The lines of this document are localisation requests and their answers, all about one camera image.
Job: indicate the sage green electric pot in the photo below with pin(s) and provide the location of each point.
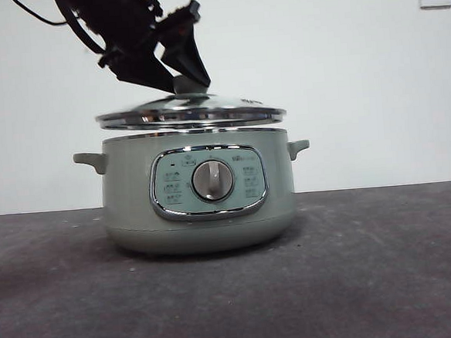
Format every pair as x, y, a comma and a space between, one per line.
135, 206

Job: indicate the glass lid with green knob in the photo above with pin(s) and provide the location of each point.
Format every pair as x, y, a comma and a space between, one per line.
213, 106

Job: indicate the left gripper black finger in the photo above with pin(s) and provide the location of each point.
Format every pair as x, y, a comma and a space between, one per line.
145, 70
190, 59

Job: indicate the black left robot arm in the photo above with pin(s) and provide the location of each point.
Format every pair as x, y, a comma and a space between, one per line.
114, 18

